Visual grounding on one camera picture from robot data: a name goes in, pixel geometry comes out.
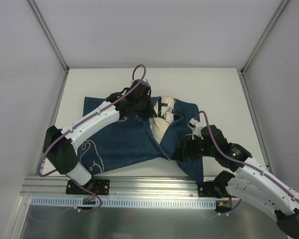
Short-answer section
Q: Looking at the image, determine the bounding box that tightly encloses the cream white pillow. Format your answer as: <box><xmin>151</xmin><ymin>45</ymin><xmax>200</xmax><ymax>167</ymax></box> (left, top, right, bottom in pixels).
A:
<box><xmin>149</xmin><ymin>96</ymin><xmax>175</xmax><ymax>144</ymax></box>

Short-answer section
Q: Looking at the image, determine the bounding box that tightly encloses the blue whale pillowcase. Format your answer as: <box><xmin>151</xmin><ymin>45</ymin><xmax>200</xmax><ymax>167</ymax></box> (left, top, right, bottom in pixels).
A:
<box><xmin>78</xmin><ymin>99</ymin><xmax>198</xmax><ymax>175</ymax></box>

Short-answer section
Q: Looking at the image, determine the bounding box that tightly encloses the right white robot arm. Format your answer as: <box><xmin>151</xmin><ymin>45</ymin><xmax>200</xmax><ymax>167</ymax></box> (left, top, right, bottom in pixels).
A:
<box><xmin>174</xmin><ymin>118</ymin><xmax>299</xmax><ymax>239</ymax></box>

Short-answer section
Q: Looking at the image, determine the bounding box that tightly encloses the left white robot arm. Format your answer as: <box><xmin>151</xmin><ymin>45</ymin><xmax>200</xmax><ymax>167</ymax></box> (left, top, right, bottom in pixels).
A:
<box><xmin>42</xmin><ymin>79</ymin><xmax>155</xmax><ymax>194</ymax></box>

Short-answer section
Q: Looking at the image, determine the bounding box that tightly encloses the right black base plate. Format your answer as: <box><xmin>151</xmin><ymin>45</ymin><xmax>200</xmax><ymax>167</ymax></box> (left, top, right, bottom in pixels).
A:
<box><xmin>197</xmin><ymin>181</ymin><xmax>237</xmax><ymax>199</ymax></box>

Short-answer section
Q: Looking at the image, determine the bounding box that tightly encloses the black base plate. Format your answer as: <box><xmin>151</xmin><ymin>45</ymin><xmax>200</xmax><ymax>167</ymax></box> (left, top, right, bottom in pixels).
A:
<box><xmin>65</xmin><ymin>178</ymin><xmax>110</xmax><ymax>196</ymax></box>
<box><xmin>197</xmin><ymin>181</ymin><xmax>237</xmax><ymax>199</ymax></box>

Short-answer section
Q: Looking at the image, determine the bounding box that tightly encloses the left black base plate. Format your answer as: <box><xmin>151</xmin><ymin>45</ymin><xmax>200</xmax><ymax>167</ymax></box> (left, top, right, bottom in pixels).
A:
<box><xmin>65</xmin><ymin>178</ymin><xmax>110</xmax><ymax>196</ymax></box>

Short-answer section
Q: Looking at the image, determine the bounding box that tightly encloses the aluminium mounting rail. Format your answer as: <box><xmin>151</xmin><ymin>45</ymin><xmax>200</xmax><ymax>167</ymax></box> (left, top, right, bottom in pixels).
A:
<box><xmin>20</xmin><ymin>176</ymin><xmax>200</xmax><ymax>199</ymax></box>

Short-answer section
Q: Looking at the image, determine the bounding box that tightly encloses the white slotted cable duct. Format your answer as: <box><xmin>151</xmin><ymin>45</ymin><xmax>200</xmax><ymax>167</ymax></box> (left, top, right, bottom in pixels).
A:
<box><xmin>30</xmin><ymin>196</ymin><xmax>216</xmax><ymax>210</ymax></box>

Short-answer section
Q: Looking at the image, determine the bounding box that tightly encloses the left aluminium frame post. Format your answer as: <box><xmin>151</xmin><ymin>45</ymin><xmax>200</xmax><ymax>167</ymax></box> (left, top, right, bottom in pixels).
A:
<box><xmin>26</xmin><ymin>0</ymin><xmax>69</xmax><ymax>74</ymax></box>

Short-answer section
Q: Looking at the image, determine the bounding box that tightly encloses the aluminium frame post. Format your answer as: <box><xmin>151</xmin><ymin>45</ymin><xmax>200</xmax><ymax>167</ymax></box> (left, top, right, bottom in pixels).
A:
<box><xmin>26</xmin><ymin>0</ymin><xmax>69</xmax><ymax>74</ymax></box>
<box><xmin>241</xmin><ymin>0</ymin><xmax>290</xmax><ymax>75</ymax></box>

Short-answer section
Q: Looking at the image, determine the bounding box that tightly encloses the right aluminium frame post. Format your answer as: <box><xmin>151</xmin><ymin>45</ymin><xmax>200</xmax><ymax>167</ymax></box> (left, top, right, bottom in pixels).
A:
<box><xmin>241</xmin><ymin>0</ymin><xmax>290</xmax><ymax>75</ymax></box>

